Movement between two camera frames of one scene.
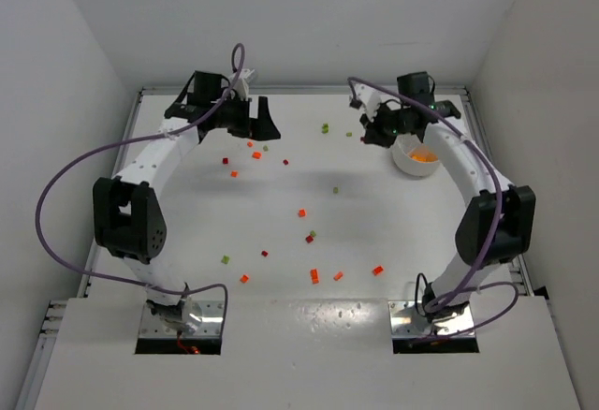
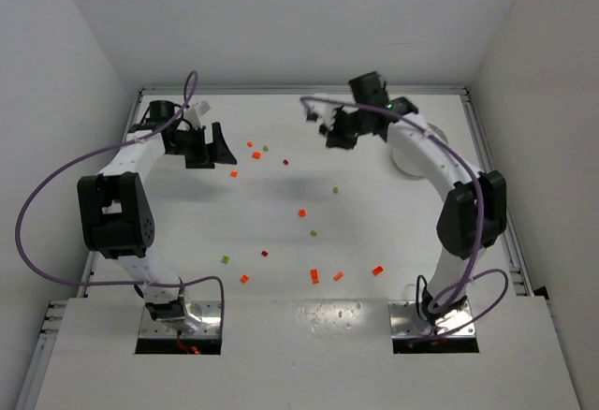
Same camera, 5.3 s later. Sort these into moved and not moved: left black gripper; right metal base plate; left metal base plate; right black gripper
Moved: right black gripper; left black gripper
Not moved: right metal base plate; left metal base plate
